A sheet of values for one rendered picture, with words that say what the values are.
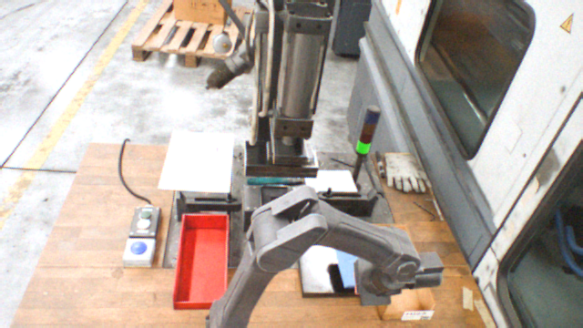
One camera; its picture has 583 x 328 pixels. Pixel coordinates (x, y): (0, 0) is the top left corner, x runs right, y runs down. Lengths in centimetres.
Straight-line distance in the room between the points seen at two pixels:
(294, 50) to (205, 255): 57
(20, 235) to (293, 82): 194
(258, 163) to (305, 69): 27
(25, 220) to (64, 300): 155
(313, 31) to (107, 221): 75
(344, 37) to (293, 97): 331
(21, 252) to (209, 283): 155
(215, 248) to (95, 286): 30
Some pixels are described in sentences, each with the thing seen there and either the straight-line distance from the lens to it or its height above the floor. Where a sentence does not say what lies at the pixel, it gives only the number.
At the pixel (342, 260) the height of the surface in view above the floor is 96.
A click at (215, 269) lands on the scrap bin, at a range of 114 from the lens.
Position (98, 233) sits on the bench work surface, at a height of 90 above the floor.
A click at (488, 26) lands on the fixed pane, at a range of 157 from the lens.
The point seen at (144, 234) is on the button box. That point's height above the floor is 93.
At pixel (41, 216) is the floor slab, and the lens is 267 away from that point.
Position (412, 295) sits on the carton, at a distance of 119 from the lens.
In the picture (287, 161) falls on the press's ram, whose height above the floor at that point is 116.
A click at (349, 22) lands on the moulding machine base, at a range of 419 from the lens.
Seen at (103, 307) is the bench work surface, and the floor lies 90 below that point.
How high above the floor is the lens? 182
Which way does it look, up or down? 39 degrees down
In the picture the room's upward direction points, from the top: 9 degrees clockwise
